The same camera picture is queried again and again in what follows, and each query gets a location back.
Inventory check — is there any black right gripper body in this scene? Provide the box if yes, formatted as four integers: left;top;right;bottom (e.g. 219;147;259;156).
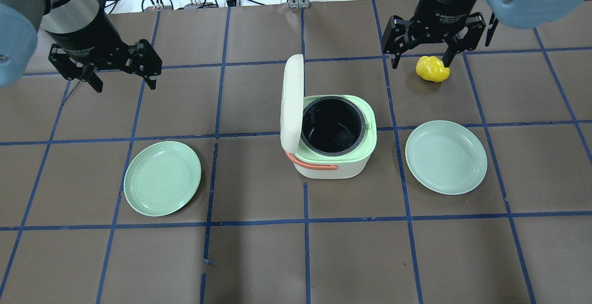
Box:
382;0;486;56

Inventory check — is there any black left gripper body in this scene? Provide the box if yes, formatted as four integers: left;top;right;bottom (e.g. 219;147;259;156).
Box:
48;40;162;79

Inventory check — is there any white rice cooker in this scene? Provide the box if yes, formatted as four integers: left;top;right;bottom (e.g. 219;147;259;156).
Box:
280;54;378;180

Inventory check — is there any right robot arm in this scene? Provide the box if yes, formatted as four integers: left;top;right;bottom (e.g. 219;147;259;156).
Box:
381;0;586;68

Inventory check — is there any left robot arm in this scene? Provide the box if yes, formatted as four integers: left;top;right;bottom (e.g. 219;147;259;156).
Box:
0;0;162;93

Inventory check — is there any yellow lemon toy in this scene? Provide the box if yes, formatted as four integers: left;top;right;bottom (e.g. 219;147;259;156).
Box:
416;56;450;83

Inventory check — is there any green plate far side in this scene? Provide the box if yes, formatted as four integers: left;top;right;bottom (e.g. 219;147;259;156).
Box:
123;140;202;217

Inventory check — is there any green plate near lemon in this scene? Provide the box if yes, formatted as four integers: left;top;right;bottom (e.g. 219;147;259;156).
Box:
405;120;488;196

